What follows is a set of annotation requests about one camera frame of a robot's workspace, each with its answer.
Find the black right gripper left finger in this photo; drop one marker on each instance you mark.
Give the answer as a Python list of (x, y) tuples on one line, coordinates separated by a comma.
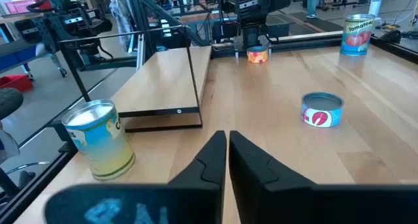
[(199, 191)]

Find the silver rig bracket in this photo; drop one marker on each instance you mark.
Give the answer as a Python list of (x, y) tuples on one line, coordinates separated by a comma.
[(140, 52)]

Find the red plastic bin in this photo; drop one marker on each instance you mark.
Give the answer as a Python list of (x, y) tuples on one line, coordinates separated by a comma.
[(16, 83)]

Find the black aluminium table frame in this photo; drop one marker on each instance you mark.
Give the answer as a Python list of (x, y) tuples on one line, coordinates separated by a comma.
[(307, 43)]

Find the black background robot arm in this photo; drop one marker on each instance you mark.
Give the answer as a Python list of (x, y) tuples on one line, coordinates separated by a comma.
[(75, 21)]

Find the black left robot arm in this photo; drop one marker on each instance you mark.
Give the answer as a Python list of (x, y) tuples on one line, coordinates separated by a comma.
[(251, 11)]

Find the white tower fan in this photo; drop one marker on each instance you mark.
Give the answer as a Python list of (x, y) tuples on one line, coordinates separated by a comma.
[(377, 2)]

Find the black office chair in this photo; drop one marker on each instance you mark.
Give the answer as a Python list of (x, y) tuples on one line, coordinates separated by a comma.
[(9, 103)]

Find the blue salmon can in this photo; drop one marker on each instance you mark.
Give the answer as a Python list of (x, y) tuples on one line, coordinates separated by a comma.
[(321, 114)]

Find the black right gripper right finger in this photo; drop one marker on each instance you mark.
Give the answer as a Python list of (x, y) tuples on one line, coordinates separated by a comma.
[(261, 191)]

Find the blue workbench cart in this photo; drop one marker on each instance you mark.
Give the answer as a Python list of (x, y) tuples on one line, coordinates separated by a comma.
[(19, 54)]

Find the black rounded device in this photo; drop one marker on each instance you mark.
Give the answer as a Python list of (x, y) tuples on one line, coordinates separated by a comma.
[(391, 37)]

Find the white-lidded jar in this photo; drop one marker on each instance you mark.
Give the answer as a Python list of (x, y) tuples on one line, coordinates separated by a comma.
[(356, 38)]

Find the black floor mat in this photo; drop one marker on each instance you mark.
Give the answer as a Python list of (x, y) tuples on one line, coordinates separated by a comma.
[(307, 23)]

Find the black camera rig frame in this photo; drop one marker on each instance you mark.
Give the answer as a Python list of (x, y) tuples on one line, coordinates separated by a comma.
[(153, 8)]

